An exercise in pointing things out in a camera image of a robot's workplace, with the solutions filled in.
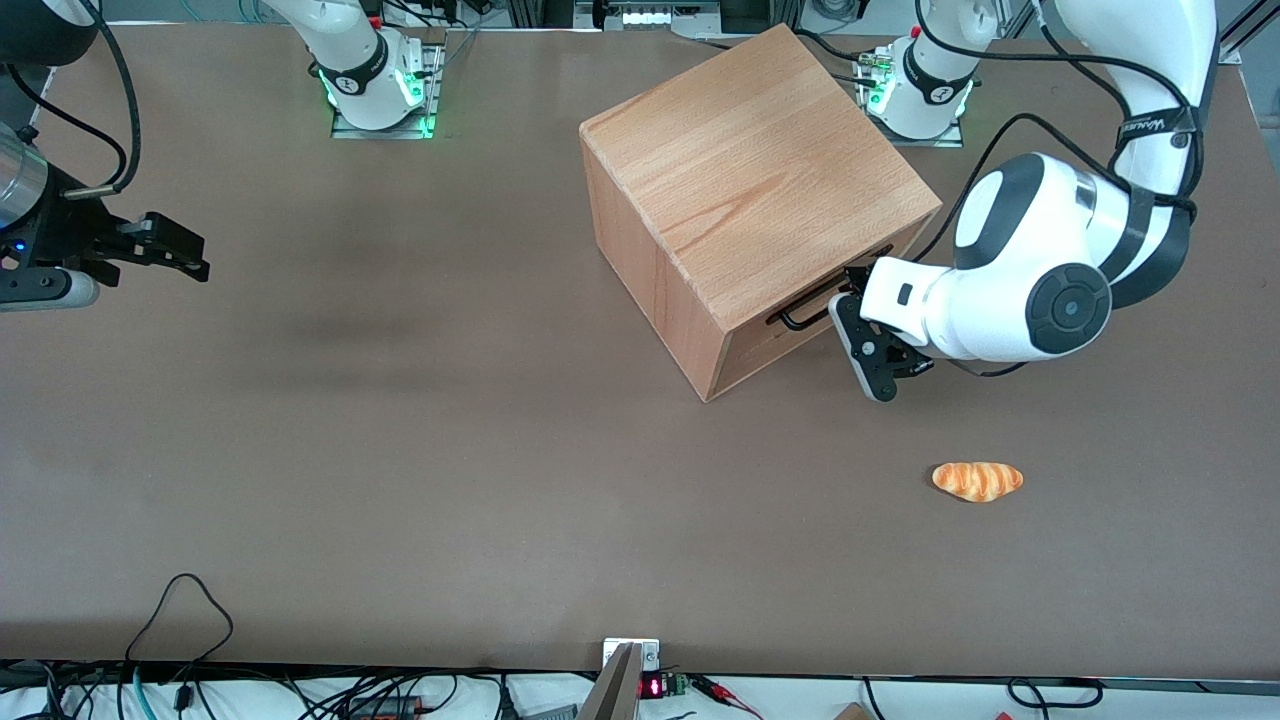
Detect white power strip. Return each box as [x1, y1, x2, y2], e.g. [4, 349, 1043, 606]
[598, 0, 717, 29]

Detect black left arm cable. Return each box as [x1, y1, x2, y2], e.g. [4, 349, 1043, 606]
[912, 0, 1203, 377]

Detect orange and black device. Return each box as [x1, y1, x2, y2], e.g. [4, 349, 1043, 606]
[345, 695, 421, 720]

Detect wooden lower drawer front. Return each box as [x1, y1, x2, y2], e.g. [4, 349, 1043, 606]
[708, 318, 863, 401]

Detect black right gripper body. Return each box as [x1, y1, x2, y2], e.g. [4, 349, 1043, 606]
[0, 168, 147, 274]

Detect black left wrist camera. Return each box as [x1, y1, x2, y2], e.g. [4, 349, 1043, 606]
[828, 290, 938, 403]

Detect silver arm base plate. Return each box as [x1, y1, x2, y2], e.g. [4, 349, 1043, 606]
[330, 28, 447, 140]
[855, 45, 967, 149]

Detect black curled cable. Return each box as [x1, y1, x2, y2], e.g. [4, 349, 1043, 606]
[1005, 677, 1106, 711]

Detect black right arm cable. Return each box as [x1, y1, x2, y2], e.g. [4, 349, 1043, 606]
[80, 0, 143, 196]
[0, 65, 131, 166]

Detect wooden drawer cabinet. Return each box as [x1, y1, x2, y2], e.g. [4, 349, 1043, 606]
[580, 24, 943, 403]

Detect black metal drawer handle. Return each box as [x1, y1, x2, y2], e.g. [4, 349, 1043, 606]
[766, 243, 898, 332]

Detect grey slanted bar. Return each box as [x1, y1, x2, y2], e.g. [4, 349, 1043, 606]
[578, 643, 643, 720]

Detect red clip leads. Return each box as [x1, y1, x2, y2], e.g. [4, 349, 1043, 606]
[690, 675, 763, 719]

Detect silver metal bracket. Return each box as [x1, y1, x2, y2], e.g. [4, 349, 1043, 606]
[603, 638, 661, 673]

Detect black velcro cable strap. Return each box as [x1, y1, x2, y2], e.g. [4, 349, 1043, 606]
[1113, 105, 1201, 151]

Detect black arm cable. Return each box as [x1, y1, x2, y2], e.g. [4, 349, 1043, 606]
[912, 0, 1203, 377]
[80, 0, 143, 196]
[0, 65, 131, 166]

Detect orange toy bread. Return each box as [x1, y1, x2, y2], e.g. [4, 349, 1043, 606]
[931, 460, 1025, 504]

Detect light wood drawer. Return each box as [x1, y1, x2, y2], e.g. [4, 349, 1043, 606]
[722, 212, 941, 361]

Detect thin black looped cable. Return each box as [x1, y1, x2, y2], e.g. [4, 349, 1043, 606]
[122, 572, 236, 713]

